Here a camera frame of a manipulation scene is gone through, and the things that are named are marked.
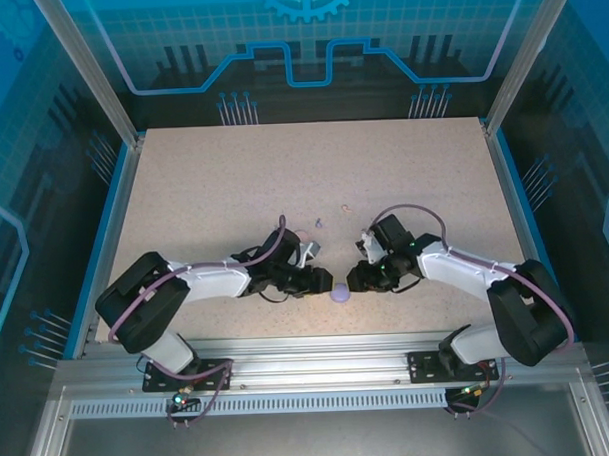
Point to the purple earbud charging case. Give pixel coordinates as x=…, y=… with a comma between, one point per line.
x=340, y=293

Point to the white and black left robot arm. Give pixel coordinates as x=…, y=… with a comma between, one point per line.
x=211, y=283

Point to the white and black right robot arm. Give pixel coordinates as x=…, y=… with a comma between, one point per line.
x=461, y=267

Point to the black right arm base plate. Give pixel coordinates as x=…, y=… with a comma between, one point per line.
x=424, y=366

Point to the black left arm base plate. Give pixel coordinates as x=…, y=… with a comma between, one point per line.
x=210, y=384

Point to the blue aluminium table side rail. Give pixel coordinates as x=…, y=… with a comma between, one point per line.
x=511, y=181
x=115, y=194

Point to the aluminium frame post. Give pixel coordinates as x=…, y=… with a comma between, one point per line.
x=521, y=55
x=95, y=70

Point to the aluminium lower frame bar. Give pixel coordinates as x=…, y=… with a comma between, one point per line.
x=49, y=447
x=594, y=423

